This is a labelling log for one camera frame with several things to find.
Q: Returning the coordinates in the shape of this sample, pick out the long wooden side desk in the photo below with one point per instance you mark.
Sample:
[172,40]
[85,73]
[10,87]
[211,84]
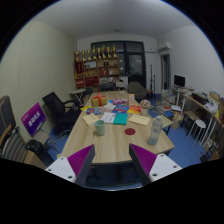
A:
[200,106]

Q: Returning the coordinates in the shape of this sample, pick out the black office chair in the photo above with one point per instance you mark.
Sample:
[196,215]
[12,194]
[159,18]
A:
[58,110]

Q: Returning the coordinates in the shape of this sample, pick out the wooden stool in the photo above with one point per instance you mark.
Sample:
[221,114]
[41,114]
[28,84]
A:
[191,115]

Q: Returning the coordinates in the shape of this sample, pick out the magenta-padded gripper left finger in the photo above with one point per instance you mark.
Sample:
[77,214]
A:
[63,166]

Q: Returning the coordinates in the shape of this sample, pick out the grey armchair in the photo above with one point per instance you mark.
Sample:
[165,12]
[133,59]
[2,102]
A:
[136,89]

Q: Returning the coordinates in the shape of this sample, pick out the black computer monitor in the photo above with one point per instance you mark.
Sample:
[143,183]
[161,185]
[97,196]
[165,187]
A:
[179,81]

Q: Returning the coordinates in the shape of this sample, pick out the white air conditioner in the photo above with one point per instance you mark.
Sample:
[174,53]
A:
[164,46]

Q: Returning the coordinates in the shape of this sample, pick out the teal book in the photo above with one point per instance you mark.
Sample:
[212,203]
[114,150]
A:
[120,119]

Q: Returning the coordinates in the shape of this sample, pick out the pink flowers in white pot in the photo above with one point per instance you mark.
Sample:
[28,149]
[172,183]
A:
[145,105]

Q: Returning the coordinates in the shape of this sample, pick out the large beige envelope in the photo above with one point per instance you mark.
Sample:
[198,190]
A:
[139,120]

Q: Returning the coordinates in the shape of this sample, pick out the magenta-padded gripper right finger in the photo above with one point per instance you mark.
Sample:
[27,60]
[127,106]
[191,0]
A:
[163,166]

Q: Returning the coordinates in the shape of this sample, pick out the wooden shelf unit with trophies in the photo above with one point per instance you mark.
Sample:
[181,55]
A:
[96,71]

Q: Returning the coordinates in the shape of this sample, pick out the flat round red coaster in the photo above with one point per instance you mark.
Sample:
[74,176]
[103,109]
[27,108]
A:
[130,131]

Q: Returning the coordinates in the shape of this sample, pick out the small beige envelope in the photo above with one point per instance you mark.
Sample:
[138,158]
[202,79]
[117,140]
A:
[89,119]

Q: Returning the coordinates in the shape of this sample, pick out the clear plastic water bottle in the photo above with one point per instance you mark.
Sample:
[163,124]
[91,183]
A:
[155,132]

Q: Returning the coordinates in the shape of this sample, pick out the small round white table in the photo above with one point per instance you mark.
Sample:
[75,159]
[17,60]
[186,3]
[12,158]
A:
[78,91]

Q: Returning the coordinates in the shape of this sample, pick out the purple sign board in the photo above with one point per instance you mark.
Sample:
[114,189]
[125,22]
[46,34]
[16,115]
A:
[33,119]

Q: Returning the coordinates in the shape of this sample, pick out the white round stool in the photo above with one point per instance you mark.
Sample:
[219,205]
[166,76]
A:
[200,123]

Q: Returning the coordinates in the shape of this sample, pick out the standing orange card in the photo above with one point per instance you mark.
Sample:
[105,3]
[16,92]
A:
[131,100]

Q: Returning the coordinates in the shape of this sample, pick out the white booklet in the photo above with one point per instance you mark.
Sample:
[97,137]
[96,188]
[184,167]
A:
[108,117]

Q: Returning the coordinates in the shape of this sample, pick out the pile of books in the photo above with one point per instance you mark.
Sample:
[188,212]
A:
[166,100]

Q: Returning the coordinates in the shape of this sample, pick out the yellow gift box red ribbon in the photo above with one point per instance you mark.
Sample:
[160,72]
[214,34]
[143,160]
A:
[99,101]

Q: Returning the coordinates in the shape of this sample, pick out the blue colourful brochure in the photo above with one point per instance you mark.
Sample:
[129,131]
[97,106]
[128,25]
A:
[120,109]

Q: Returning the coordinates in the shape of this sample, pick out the orange yellow book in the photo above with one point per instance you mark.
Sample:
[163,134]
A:
[134,110]

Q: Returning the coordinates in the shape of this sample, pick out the pale green cup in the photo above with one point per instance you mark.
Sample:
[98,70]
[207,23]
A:
[100,128]

